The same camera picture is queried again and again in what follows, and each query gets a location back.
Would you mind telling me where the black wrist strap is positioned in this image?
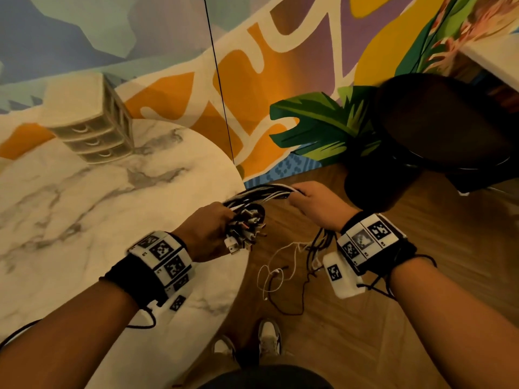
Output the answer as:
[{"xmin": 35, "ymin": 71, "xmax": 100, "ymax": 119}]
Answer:
[
  {"xmin": 375, "ymin": 238, "xmax": 419, "ymax": 277},
  {"xmin": 100, "ymin": 253, "xmax": 164, "ymax": 309}
]

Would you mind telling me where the person's right hand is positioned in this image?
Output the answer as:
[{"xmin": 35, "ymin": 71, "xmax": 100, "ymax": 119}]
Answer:
[{"xmin": 286, "ymin": 181, "xmax": 360, "ymax": 233}]

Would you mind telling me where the person's left hand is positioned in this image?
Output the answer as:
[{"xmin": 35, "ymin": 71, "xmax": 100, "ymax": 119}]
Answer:
[{"xmin": 173, "ymin": 202, "xmax": 236, "ymax": 263}]

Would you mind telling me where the thin white earphone cable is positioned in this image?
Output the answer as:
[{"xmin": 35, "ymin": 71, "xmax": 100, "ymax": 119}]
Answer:
[{"xmin": 257, "ymin": 241, "xmax": 312, "ymax": 301}]

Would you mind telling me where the black wrist device cable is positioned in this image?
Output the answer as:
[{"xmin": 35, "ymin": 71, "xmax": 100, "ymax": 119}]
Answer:
[
  {"xmin": 0, "ymin": 307, "xmax": 157, "ymax": 350},
  {"xmin": 357, "ymin": 254, "xmax": 438, "ymax": 301}
]

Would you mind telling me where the white sneaker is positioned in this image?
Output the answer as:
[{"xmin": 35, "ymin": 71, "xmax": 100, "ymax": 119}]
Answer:
[
  {"xmin": 258, "ymin": 318, "xmax": 282, "ymax": 358},
  {"xmin": 212, "ymin": 335, "xmax": 237, "ymax": 362}
]

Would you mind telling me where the thin black dangling cable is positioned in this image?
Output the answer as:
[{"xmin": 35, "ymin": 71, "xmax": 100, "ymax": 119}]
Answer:
[{"xmin": 268, "ymin": 229, "xmax": 338, "ymax": 316}]

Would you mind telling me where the white marker wrist tracker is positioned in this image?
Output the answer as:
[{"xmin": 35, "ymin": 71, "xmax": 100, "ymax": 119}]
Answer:
[
  {"xmin": 336, "ymin": 213, "xmax": 408, "ymax": 277},
  {"xmin": 127, "ymin": 231, "xmax": 194, "ymax": 313}
]

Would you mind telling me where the black round chair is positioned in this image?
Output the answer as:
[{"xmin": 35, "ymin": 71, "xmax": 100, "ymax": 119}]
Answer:
[{"xmin": 344, "ymin": 73, "xmax": 519, "ymax": 213}]

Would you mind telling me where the thin black wall cable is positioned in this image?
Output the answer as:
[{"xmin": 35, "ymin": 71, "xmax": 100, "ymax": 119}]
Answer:
[{"xmin": 202, "ymin": 0, "xmax": 236, "ymax": 165}]

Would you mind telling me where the person's left forearm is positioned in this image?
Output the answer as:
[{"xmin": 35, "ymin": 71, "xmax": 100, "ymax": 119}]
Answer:
[{"xmin": 0, "ymin": 279, "xmax": 139, "ymax": 389}]

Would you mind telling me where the beige plastic drawer organizer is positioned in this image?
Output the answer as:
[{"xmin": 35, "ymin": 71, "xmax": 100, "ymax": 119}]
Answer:
[{"xmin": 40, "ymin": 72, "xmax": 135, "ymax": 165}]

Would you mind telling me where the bundle of black white cables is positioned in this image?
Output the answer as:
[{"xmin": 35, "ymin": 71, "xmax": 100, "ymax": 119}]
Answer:
[{"xmin": 222, "ymin": 183, "xmax": 307, "ymax": 256}]

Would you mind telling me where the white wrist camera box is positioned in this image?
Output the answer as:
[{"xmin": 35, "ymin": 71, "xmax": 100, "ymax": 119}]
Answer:
[{"xmin": 323, "ymin": 251, "xmax": 366, "ymax": 300}]

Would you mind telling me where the person's right forearm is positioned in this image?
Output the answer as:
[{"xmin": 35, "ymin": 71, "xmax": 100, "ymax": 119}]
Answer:
[{"xmin": 388, "ymin": 257, "xmax": 519, "ymax": 389}]

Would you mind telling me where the person's dark clothing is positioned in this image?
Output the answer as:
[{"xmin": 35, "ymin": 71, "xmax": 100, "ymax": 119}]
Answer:
[{"xmin": 198, "ymin": 365, "xmax": 334, "ymax": 389}]

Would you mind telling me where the white shelf board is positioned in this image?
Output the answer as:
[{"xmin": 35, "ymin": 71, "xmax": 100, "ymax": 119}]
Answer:
[{"xmin": 460, "ymin": 31, "xmax": 519, "ymax": 93}]

